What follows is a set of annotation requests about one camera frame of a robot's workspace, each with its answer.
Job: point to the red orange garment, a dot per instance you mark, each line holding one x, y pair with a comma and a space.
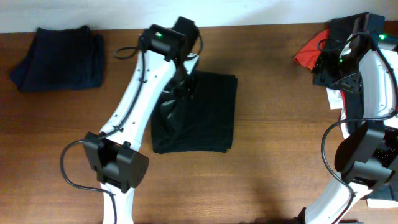
308, 55

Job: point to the black garment with white stripes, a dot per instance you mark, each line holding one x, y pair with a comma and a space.
357, 35

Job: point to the folded navy blue garment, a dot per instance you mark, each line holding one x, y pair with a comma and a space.
71, 59

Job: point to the black shirt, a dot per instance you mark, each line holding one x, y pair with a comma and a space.
200, 121

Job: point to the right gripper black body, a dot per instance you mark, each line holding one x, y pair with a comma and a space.
347, 86

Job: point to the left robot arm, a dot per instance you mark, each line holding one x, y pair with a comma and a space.
164, 66

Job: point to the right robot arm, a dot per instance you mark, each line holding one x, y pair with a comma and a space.
366, 160

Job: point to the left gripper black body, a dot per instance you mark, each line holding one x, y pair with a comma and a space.
175, 101

